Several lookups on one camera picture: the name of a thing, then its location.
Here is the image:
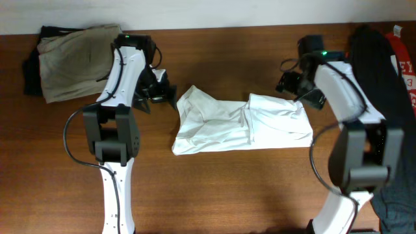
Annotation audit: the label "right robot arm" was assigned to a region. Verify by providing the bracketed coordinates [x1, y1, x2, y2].
[276, 49, 404, 233]

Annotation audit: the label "black garment in pile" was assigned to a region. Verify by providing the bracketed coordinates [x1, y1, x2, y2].
[349, 25, 415, 233]

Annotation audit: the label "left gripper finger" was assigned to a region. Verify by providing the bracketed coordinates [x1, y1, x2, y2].
[166, 85, 177, 110]
[132, 98, 151, 114]

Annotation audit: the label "red garment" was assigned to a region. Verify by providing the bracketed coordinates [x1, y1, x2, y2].
[385, 32, 415, 112]

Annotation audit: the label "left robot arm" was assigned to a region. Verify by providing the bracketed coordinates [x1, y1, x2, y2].
[83, 34, 177, 233]

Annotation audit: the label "white robot print t-shirt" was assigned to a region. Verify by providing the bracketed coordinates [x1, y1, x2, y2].
[172, 86, 313, 155]

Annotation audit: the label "folded khaki trousers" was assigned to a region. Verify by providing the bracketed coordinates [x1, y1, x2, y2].
[37, 24, 122, 103]

